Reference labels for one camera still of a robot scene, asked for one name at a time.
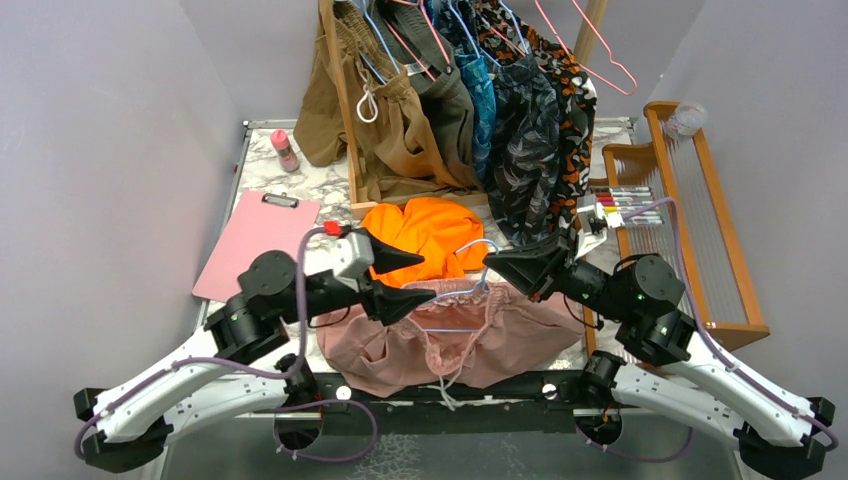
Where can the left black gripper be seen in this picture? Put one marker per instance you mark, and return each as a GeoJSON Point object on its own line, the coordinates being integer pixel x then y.
{"type": "Point", "coordinates": [387, 304]}

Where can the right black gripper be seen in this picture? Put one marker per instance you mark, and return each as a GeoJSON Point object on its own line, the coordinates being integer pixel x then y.
{"type": "Point", "coordinates": [534, 268]}

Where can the pink shorts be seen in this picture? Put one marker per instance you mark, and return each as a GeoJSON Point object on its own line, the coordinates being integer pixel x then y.
{"type": "Point", "coordinates": [468, 335]}

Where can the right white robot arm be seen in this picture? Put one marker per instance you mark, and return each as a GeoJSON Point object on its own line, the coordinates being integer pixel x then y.
{"type": "Point", "coordinates": [672, 365]}

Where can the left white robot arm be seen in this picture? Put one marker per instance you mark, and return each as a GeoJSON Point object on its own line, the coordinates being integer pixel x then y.
{"type": "Point", "coordinates": [212, 376]}

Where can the dark leaf print shorts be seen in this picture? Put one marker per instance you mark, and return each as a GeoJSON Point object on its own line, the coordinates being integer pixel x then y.
{"type": "Point", "coordinates": [522, 164]}

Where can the orange camo hanging shorts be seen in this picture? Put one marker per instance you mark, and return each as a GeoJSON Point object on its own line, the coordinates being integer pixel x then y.
{"type": "Point", "coordinates": [576, 98]}

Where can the blue patterned hanging shorts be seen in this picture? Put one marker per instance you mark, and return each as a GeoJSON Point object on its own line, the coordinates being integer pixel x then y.
{"type": "Point", "coordinates": [454, 23]}

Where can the dark green hanging shorts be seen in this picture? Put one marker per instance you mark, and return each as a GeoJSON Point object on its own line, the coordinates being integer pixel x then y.
{"type": "Point", "coordinates": [427, 59]}

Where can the coloured marker set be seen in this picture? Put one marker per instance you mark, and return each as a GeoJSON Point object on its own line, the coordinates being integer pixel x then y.
{"type": "Point", "coordinates": [623, 199]}

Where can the pink clipboard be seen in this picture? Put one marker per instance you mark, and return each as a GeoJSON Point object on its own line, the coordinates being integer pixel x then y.
{"type": "Point", "coordinates": [260, 222]}

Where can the pink bottle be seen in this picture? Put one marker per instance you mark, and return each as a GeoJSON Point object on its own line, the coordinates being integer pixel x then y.
{"type": "Point", "coordinates": [281, 143]}

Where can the wooden dish rack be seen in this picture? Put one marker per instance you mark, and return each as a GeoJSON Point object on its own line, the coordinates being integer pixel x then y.
{"type": "Point", "coordinates": [638, 153]}

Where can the clear plastic cup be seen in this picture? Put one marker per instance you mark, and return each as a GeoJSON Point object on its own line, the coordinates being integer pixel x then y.
{"type": "Point", "coordinates": [685, 121]}

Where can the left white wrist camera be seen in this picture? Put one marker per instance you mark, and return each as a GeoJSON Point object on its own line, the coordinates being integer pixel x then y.
{"type": "Point", "coordinates": [352, 254]}

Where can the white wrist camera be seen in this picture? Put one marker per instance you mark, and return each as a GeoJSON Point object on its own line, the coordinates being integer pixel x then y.
{"type": "Point", "coordinates": [594, 224]}
{"type": "Point", "coordinates": [352, 254]}

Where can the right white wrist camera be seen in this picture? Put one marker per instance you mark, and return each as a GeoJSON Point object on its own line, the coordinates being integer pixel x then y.
{"type": "Point", "coordinates": [594, 224]}

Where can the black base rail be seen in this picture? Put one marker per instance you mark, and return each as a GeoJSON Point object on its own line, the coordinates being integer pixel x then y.
{"type": "Point", "coordinates": [537, 401]}

